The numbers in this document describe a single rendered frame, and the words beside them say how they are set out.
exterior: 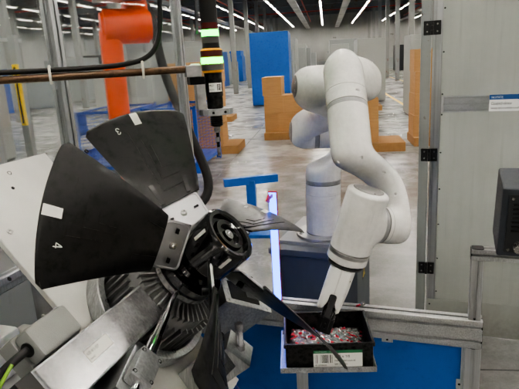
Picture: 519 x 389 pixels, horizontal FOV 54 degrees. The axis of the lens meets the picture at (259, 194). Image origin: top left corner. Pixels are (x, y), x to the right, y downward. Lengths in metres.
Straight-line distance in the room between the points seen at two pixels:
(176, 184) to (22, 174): 0.34
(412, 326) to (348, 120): 0.64
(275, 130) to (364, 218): 9.47
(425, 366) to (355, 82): 0.82
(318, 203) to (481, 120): 1.27
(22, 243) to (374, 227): 0.68
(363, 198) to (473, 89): 1.82
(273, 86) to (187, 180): 9.29
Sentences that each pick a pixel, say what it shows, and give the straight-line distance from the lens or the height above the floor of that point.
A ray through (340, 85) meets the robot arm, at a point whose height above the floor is 1.48.
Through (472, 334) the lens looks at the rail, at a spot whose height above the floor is 0.82.
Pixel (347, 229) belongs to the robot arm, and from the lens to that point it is 1.02.
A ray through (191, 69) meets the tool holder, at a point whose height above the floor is 1.53.
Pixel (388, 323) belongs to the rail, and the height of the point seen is 0.83.
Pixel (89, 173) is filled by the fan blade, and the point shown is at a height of 1.38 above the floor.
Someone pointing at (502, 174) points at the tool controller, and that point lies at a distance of 1.36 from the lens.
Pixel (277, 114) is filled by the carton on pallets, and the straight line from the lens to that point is 10.40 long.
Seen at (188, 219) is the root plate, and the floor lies 1.24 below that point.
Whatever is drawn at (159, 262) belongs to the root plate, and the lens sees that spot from 0.95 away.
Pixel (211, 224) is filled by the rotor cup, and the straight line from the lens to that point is 0.96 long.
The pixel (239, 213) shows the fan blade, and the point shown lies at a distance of 1.26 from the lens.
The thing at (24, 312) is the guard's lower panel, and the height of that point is 0.87.
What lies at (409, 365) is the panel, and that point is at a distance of 1.56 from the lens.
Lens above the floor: 1.54
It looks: 15 degrees down
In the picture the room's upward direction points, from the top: 3 degrees counter-clockwise
